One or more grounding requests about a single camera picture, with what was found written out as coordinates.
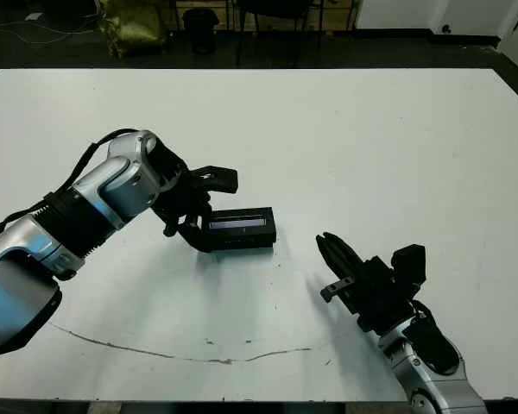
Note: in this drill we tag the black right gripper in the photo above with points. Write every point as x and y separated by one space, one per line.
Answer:
375 289

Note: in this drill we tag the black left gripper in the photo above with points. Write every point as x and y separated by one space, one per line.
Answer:
185 198

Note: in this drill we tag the black box lid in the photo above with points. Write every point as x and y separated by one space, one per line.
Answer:
241 228

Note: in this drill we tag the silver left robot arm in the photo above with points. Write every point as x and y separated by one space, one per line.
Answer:
60 220

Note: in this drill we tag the black trash bin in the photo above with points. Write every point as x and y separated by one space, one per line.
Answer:
201 31

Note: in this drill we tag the large crumpled plastic bag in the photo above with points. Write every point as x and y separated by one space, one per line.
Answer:
131 30

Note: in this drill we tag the black office chair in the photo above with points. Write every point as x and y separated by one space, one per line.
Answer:
280 6

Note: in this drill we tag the small white floor plate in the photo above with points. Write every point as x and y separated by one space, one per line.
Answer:
34 16

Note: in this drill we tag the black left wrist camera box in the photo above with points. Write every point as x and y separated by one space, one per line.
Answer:
220 179

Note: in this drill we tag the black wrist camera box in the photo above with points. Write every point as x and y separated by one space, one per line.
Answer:
220 179
410 261

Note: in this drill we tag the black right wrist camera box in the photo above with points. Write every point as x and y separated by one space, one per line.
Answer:
410 261

